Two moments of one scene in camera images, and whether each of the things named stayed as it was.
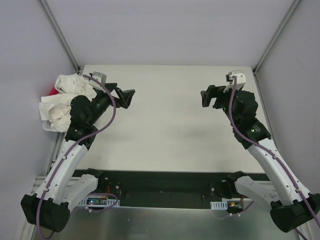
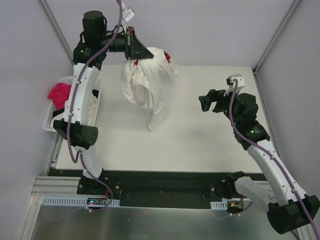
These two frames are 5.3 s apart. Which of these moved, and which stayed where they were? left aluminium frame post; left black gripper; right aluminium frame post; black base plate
Moved: left black gripper
Stayed: right aluminium frame post; black base plate; left aluminium frame post
